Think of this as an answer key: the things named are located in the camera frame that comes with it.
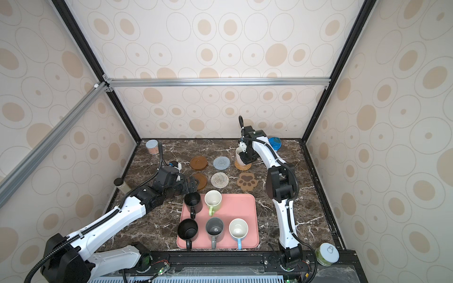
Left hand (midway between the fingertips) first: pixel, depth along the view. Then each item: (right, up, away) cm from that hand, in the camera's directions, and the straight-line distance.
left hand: (197, 182), depth 80 cm
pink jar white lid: (-34, +19, +30) cm, 49 cm away
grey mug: (+8, -21, +2) cm, 23 cm away
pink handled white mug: (+20, +15, +19) cm, 31 cm away
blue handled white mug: (+19, -22, +2) cm, 29 cm away
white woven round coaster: (+9, -2, +20) cm, 22 cm away
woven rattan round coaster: (+23, +5, +26) cm, 35 cm away
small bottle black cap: (-41, -1, +9) cm, 42 cm away
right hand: (+29, +9, +20) cm, 37 cm away
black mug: (-3, -12, +8) cm, 15 cm away
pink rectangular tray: (+17, -14, +10) cm, 24 cm away
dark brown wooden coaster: (-4, +8, +27) cm, 29 cm away
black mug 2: (-5, -22, +2) cm, 23 cm away
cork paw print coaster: (+24, -2, +20) cm, 32 cm away
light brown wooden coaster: (-1, -1, +19) cm, 19 cm away
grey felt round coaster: (+10, +8, +28) cm, 30 cm away
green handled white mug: (+6, -10, +9) cm, 15 cm away
